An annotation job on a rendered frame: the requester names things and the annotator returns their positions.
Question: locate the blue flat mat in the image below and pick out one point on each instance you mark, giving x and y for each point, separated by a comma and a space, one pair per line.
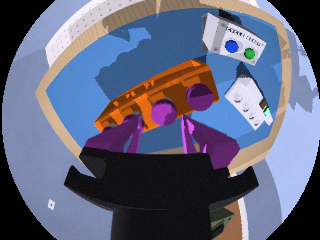
139, 50

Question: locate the white control panel with green and blue buttons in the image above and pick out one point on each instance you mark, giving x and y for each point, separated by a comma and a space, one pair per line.
225, 37

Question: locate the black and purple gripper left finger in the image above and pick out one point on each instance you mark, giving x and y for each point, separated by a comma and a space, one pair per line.
115, 138

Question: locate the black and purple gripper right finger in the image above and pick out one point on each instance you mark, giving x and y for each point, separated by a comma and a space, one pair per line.
221, 148

